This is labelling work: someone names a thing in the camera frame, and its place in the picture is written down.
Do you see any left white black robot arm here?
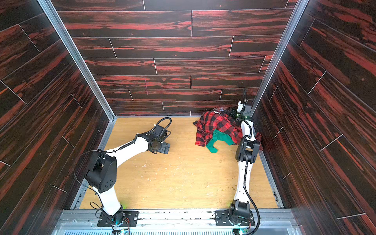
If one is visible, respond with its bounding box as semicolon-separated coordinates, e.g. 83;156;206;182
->
85;122;171;226

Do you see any aluminium corner post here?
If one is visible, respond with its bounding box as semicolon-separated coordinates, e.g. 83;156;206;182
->
37;0;116;121
251;0;309;117

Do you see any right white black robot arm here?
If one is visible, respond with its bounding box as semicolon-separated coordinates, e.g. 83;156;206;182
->
229;102;260;226

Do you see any thin black cable left arm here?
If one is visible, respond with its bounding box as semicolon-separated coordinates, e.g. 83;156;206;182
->
73;149;106;212

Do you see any red black plaid shirt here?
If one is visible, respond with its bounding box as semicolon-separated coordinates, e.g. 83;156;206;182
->
193;110;263;147

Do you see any right aluminium corner post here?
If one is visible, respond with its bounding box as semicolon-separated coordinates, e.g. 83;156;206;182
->
251;0;309;117

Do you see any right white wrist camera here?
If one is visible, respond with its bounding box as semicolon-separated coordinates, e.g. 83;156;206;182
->
237;101;244;113

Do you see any front aluminium rail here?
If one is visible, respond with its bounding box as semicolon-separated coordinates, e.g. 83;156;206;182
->
52;209;304;235

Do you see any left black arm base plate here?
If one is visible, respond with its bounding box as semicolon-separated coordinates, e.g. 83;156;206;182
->
97;211;139;228

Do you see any green cloth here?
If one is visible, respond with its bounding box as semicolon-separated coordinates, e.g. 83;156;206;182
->
206;130;235;153

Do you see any left aluminium corner post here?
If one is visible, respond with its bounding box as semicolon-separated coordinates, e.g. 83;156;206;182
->
37;0;116;121

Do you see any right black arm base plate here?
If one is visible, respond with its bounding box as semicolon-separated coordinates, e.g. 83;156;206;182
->
212;209;255;226

